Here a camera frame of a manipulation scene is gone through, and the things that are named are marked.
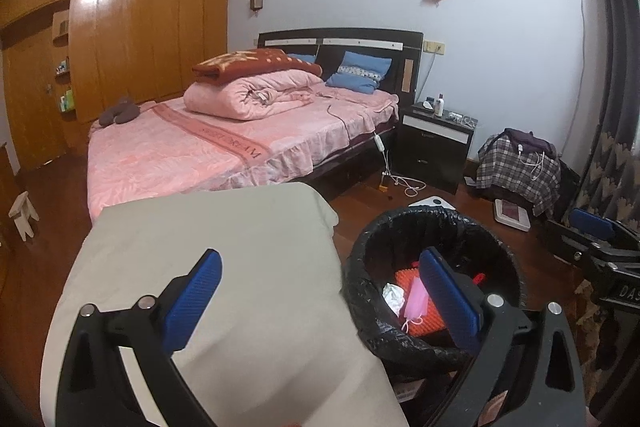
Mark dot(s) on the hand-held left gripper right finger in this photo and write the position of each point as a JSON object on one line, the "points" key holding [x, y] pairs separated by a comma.
{"points": [[450, 302]]}

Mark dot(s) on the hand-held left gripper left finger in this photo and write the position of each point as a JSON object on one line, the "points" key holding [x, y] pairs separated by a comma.
{"points": [[195, 297]]}

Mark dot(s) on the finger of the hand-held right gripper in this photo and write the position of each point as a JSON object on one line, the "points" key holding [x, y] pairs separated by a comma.
{"points": [[592, 222], [567, 239]]}

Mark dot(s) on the pink face mask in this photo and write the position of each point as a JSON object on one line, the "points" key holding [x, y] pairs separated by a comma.
{"points": [[417, 302]]}

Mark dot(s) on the orange foam net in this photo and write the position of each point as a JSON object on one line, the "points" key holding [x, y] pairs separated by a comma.
{"points": [[430, 328]]}

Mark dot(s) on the white tissue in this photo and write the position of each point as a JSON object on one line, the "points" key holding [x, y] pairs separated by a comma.
{"points": [[394, 299]]}

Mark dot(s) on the trash bin with black bag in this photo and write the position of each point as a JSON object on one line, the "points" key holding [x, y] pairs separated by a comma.
{"points": [[380, 322]]}

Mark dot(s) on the white bathroom scale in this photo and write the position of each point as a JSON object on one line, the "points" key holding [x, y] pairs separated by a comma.
{"points": [[511, 213], [432, 202]]}

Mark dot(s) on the beige table cloth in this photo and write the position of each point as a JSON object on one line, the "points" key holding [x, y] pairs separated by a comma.
{"points": [[225, 227]]}

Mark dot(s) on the plaid cloth covered chair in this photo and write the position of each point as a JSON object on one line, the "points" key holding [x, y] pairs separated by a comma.
{"points": [[515, 179]]}

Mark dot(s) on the grey patterned curtain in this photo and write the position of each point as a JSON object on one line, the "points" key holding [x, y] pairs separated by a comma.
{"points": [[617, 132]]}

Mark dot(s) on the dark purple cloth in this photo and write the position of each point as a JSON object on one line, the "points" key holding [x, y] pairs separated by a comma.
{"points": [[530, 141]]}

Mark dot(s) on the yellow power strip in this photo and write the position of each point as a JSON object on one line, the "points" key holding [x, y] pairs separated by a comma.
{"points": [[385, 182]]}

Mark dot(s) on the bed with pink bedspread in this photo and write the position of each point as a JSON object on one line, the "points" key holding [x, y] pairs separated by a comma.
{"points": [[165, 152]]}

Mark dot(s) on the black and white nightstand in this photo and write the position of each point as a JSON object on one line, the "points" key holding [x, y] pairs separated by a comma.
{"points": [[430, 152]]}

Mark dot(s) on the white bottle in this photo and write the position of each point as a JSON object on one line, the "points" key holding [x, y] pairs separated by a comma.
{"points": [[439, 107]]}

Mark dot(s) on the grey neck pillow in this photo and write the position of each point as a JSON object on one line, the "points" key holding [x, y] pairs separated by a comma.
{"points": [[120, 112]]}

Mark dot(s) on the folded pink quilt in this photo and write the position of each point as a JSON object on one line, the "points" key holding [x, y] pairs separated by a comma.
{"points": [[240, 97]]}

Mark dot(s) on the green bottles on shelf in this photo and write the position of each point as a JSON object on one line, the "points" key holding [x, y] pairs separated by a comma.
{"points": [[67, 101]]}

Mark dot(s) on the folded red-brown blanket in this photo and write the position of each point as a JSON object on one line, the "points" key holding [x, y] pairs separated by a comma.
{"points": [[250, 62]]}

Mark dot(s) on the blue pillow with patterned band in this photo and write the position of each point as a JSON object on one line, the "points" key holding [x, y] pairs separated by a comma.
{"points": [[357, 74]]}

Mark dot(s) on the wooden door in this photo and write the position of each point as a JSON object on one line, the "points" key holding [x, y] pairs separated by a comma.
{"points": [[30, 97]]}

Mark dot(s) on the plain blue pillow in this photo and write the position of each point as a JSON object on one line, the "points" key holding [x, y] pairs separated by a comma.
{"points": [[302, 58]]}

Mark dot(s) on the dark bed headboard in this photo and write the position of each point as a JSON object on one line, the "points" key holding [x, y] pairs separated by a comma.
{"points": [[370, 44]]}

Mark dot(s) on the wooden wardrobe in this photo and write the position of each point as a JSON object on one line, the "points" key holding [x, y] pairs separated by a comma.
{"points": [[140, 32]]}

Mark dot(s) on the wall socket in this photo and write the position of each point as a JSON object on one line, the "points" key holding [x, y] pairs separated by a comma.
{"points": [[433, 47]]}

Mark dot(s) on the small wall lamp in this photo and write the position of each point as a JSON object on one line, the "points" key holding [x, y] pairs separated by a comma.
{"points": [[256, 1]]}

